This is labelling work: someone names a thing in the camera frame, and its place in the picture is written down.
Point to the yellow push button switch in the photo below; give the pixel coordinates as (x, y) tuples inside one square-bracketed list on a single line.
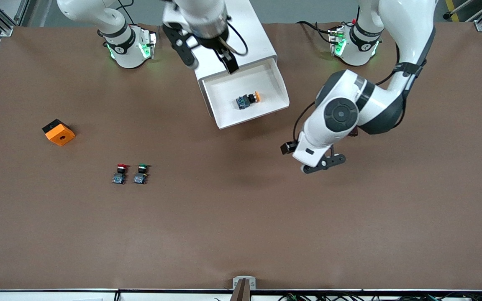
[(247, 100)]

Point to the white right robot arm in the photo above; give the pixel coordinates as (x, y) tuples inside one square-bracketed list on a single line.
[(128, 42)]

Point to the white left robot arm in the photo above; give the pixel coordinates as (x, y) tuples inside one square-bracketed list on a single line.
[(408, 25)]

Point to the green push button switch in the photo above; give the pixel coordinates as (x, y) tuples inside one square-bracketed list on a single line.
[(141, 173)]

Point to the red push button switch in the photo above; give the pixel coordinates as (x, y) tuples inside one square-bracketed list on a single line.
[(119, 173)]

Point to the metal table edge bracket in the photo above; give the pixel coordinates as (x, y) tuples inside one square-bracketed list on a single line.
[(244, 286)]

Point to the orange button enclosure box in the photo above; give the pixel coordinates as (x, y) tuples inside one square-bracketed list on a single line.
[(59, 133)]

